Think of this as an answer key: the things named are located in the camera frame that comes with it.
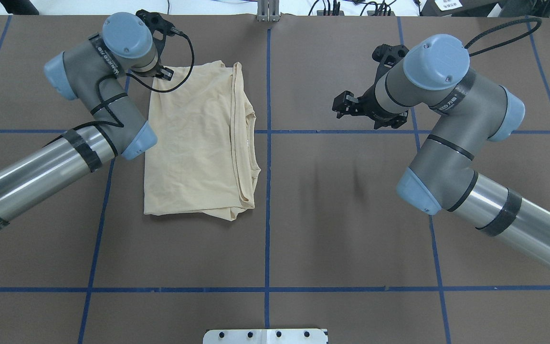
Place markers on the aluminium frame post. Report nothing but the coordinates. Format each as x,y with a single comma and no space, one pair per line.
268,10

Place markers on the wrist black camera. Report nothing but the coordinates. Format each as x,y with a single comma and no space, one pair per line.
159,27
387,57

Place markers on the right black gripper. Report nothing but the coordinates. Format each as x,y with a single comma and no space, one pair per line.
365,105

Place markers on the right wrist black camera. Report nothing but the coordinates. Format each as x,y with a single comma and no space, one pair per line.
387,57

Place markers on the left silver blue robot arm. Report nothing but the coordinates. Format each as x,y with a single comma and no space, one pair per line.
90,72

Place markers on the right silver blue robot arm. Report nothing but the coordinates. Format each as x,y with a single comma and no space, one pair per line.
473,110

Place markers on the orange black usb hub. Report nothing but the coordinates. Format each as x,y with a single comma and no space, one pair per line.
381,9
330,8

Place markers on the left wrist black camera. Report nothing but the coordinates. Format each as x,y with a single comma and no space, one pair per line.
159,27

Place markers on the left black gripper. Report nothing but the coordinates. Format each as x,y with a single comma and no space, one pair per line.
164,73

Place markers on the cream long-sleeve printed t-shirt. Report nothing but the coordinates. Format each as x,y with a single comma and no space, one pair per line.
204,160

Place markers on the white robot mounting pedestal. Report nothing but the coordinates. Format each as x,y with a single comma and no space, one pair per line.
267,336

